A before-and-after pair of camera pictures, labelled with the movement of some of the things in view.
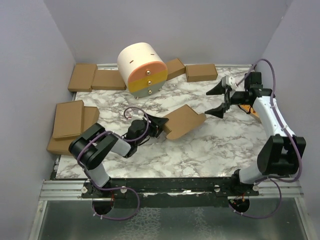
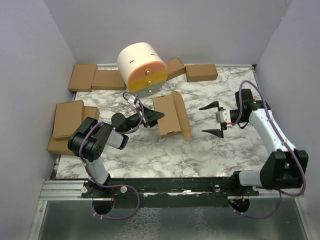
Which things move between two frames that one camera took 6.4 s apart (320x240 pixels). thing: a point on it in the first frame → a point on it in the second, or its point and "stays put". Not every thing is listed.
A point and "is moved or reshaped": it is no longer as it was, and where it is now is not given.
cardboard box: x=182 y=121 is moved or reshaped
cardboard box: x=91 y=116 stays put
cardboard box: x=175 y=68 stays put
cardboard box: x=83 y=77 stays put
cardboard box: x=69 y=119 stays put
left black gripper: x=157 y=125 → x=150 y=117
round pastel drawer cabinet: x=141 y=67 stays put
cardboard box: x=108 y=79 stays put
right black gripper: x=218 y=89 → x=217 y=132
